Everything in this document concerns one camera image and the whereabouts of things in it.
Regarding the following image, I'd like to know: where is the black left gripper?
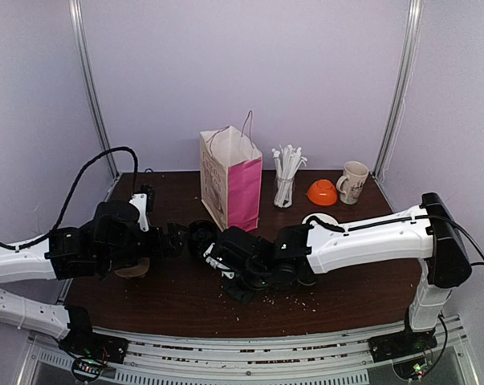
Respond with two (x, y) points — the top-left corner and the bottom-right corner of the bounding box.
(100, 221), (189, 274)

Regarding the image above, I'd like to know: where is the stack of black cup lids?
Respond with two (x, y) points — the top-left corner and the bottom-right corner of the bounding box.
(187, 220), (218, 261)

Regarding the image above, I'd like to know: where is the stack of paper cups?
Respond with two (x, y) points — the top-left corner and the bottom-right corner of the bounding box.
(302, 213), (339, 227)

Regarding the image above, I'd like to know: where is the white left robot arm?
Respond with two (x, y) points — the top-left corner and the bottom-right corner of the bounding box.
(0, 194), (188, 364)

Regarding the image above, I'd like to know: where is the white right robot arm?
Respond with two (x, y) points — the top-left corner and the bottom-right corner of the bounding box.
(199, 192), (472, 362)

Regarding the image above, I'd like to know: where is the stack of cardboard cup carriers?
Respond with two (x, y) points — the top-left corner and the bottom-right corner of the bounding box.
(115, 257), (150, 279)

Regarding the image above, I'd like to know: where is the pink and white paper bag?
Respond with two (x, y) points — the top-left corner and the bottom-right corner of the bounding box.
(199, 111), (262, 231)

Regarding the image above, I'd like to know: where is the orange bowl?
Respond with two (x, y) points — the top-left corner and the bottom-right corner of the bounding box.
(307, 179), (338, 207)

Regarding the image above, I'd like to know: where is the glass jar of straws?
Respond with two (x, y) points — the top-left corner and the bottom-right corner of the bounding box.
(271, 144), (307, 209)

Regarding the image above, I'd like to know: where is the beige ceramic mug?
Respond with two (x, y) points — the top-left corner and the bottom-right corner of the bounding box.
(336, 160), (369, 205)

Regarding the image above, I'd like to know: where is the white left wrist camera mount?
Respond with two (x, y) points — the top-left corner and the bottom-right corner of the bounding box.
(129, 184), (156, 233)

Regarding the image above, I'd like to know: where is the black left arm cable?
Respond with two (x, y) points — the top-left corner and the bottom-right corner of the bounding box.
(0, 147), (140, 248)

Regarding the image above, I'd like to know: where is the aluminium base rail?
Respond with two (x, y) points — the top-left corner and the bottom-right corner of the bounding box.
(13, 316), (483, 384)

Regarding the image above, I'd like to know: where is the right aluminium frame post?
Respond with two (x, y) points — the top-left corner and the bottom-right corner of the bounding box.
(373, 0), (423, 183)

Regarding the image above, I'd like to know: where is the aluminium frame post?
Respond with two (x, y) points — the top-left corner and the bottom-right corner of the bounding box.
(373, 0), (423, 183)
(68, 0), (118, 180)

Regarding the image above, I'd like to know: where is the left aluminium frame post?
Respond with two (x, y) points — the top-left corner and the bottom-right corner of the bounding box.
(68, 0), (118, 180)

